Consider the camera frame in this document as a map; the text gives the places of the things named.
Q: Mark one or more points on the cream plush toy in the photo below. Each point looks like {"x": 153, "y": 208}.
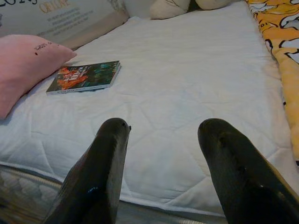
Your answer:
{"x": 212, "y": 3}
{"x": 169, "y": 9}

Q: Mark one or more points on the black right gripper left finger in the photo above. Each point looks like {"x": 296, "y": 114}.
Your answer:
{"x": 98, "y": 177}

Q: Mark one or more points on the white quilted mattress pad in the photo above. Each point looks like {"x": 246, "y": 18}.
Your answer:
{"x": 175, "y": 70}

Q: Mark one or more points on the dark green red book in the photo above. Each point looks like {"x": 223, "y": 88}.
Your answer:
{"x": 86, "y": 77}

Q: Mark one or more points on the printed beige headboard panel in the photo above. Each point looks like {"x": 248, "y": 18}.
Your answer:
{"x": 58, "y": 21}

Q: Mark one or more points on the pink cartoon print pillow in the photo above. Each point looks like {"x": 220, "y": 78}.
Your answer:
{"x": 25, "y": 67}

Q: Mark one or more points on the yellow cartoon print blanket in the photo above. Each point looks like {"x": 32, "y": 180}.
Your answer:
{"x": 280, "y": 42}

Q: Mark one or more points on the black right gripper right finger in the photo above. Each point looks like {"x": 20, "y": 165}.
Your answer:
{"x": 240, "y": 177}

